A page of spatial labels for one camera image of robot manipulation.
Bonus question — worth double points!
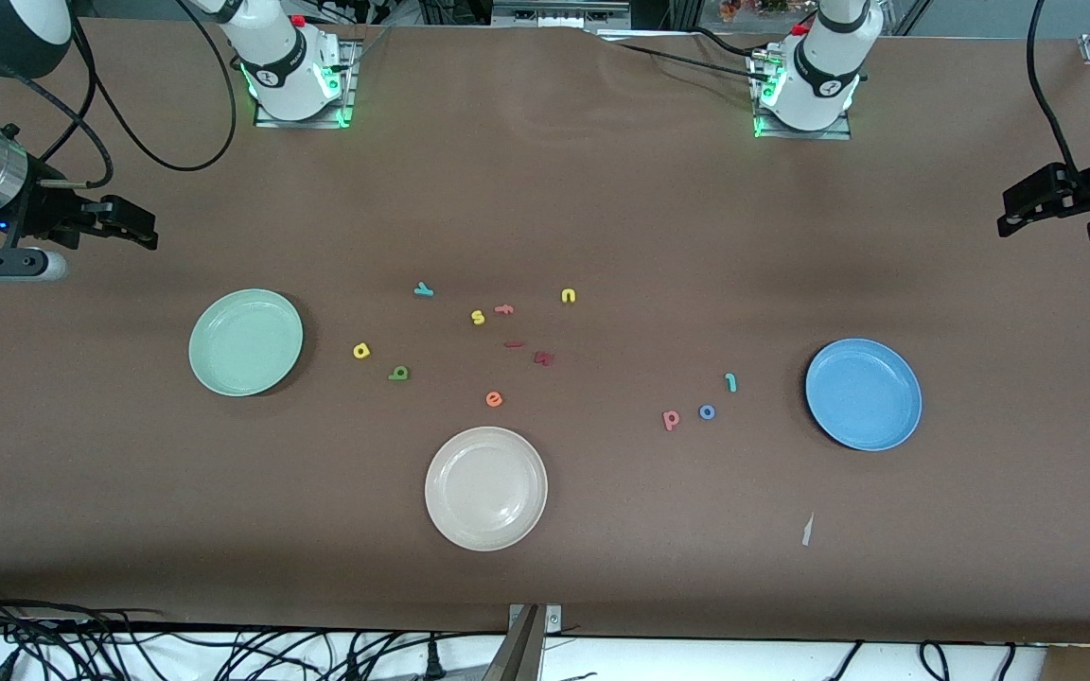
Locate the light green plate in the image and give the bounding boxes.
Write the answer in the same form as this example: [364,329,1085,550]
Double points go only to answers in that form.
[188,288,305,397]

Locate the blue plate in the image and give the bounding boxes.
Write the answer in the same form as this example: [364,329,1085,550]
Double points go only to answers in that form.
[805,338,923,452]

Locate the orange background decoration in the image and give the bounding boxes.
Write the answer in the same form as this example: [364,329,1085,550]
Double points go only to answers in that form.
[717,0,794,22]

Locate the brown table cover sheet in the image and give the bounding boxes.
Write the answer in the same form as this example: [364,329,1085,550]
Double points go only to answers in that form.
[0,17,1090,646]

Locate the beige plate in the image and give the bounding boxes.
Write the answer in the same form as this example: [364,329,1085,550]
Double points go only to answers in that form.
[424,427,549,552]

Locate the grey background device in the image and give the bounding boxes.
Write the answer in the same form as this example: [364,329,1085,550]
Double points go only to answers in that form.
[491,0,633,29]

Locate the grey metal beam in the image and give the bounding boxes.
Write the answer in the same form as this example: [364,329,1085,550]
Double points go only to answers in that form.
[481,605,546,681]

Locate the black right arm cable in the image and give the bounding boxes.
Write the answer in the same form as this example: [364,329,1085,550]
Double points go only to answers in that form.
[29,0,238,187]

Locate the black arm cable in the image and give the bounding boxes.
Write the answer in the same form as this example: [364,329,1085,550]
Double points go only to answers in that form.
[29,0,238,187]
[1026,0,1079,176]

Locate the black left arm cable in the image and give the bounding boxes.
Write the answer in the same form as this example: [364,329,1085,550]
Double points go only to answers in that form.
[1026,0,1079,176]

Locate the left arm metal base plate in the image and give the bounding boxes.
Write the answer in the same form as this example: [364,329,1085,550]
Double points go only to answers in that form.
[751,49,854,142]

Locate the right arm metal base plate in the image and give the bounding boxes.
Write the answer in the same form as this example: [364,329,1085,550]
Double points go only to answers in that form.
[254,40,359,130]

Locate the black cable on table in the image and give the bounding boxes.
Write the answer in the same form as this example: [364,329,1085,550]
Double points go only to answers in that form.
[613,42,773,82]
[692,26,768,60]

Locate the tangle of black cables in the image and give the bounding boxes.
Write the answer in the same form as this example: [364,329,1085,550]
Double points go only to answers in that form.
[0,582,508,681]

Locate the metal table clamp bracket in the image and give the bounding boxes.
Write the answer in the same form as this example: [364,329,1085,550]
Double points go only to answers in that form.
[507,603,563,637]

